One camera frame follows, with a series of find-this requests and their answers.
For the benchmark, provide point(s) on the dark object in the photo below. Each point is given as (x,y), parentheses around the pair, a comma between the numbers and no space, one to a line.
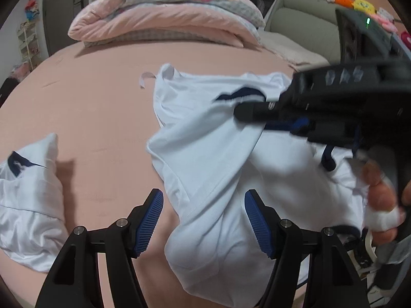
(6,91)

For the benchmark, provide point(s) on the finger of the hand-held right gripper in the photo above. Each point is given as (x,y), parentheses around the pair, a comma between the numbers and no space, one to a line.
(257,112)
(300,124)

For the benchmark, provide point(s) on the beige pillow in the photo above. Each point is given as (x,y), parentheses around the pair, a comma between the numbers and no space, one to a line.
(289,49)

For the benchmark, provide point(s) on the pink-sheeted bed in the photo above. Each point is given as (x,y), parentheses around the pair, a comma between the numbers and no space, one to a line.
(96,118)

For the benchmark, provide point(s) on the yellow plush toy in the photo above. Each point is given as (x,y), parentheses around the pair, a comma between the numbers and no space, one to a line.
(364,5)

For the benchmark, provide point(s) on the pink plush toy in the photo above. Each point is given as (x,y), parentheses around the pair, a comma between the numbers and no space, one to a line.
(387,19)

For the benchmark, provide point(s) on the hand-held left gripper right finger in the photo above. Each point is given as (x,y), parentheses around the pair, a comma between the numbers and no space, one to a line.
(260,227)

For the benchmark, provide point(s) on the white shirt navy trim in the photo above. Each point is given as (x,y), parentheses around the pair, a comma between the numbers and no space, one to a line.
(208,154)
(29,205)

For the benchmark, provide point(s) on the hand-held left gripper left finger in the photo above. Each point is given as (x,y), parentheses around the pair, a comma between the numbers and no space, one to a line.
(147,224)

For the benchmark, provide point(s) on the red and blue plush toy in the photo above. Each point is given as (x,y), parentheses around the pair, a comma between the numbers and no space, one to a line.
(32,8)

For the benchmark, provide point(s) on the person's right hand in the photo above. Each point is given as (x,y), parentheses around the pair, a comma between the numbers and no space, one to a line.
(382,195)

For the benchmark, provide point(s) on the orange plush toy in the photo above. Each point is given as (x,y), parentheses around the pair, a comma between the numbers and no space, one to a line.
(344,0)

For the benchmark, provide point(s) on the pale leather sofa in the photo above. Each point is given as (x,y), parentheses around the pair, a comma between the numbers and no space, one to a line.
(301,16)

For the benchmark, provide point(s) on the white toy shelf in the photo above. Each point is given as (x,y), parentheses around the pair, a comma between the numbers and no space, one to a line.
(29,45)

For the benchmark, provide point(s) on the folded pink quilt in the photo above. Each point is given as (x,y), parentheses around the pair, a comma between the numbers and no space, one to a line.
(160,12)

